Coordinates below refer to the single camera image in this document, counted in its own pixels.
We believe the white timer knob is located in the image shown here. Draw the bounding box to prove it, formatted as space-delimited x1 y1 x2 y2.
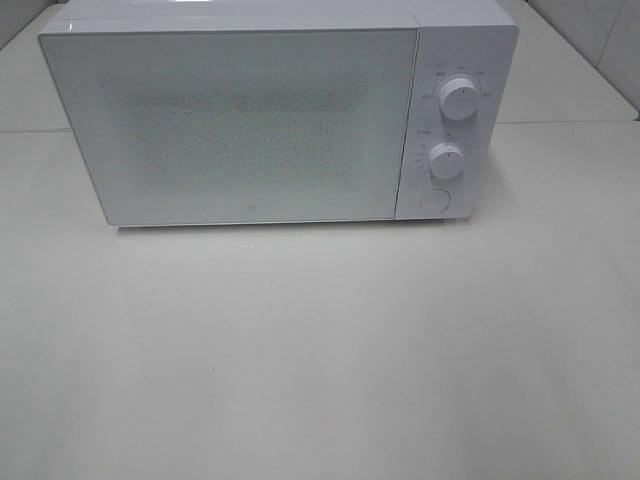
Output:
423 142 465 180

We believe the white upper power knob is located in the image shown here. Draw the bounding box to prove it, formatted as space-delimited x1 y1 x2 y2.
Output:
435 74 481 121

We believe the round white door button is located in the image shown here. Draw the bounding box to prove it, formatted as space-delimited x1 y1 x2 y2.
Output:
420 189 451 218

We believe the white microwave door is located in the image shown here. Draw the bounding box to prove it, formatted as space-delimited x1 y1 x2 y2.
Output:
40 29 417 227

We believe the white microwave oven body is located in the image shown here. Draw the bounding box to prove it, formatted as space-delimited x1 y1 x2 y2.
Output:
38 1 519 221

